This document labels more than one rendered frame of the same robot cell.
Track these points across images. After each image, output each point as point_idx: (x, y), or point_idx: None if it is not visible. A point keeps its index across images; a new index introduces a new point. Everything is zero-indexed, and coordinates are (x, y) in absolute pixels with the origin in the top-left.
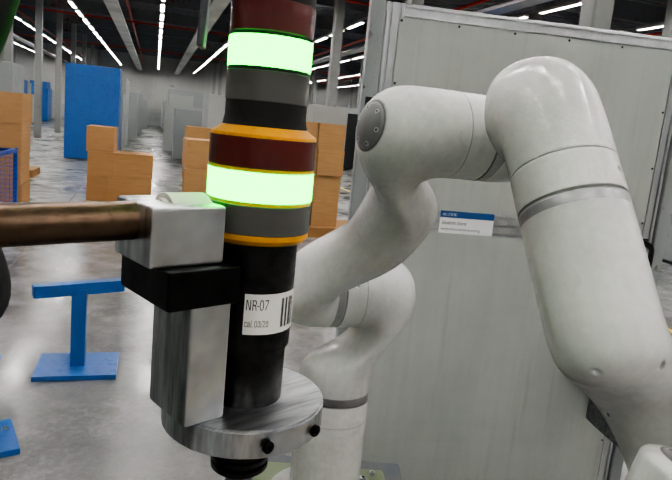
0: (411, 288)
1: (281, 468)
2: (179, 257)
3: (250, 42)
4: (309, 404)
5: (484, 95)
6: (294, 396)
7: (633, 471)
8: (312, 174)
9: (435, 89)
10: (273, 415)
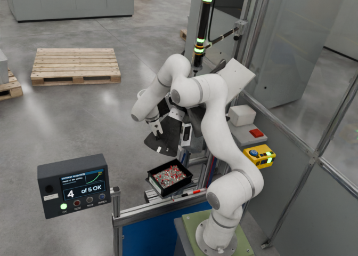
0: (209, 186)
1: (239, 252)
2: None
3: None
4: (190, 65)
5: (194, 78)
6: (192, 65)
7: None
8: (195, 48)
9: (206, 74)
10: (192, 64)
